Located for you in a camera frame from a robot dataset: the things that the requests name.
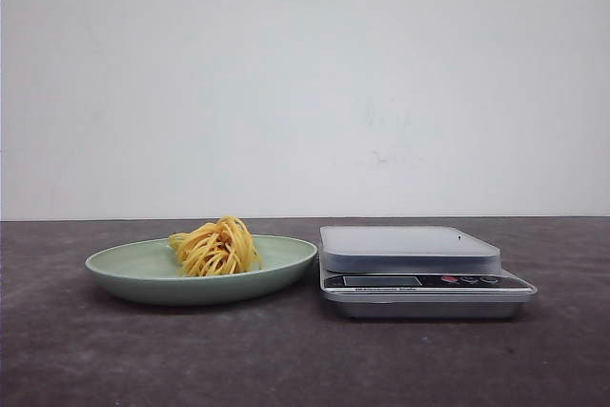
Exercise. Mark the silver digital kitchen scale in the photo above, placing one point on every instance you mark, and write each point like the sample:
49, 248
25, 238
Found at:
420, 272

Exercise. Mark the light green plate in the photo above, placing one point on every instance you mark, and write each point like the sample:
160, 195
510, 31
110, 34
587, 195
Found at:
147, 272

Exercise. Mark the yellow vermicelli noodle bundle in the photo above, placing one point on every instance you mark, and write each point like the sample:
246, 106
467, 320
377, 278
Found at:
223, 247

